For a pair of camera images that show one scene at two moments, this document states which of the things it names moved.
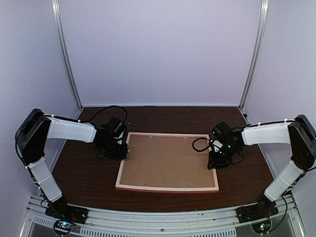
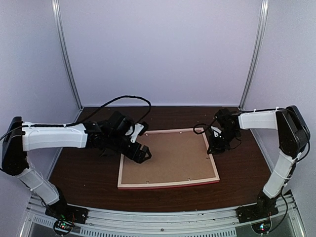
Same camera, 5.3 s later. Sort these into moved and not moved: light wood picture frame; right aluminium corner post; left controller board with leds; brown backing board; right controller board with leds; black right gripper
Moved: light wood picture frame; brown backing board; black right gripper
Not moved: right controller board with leds; right aluminium corner post; left controller board with leds
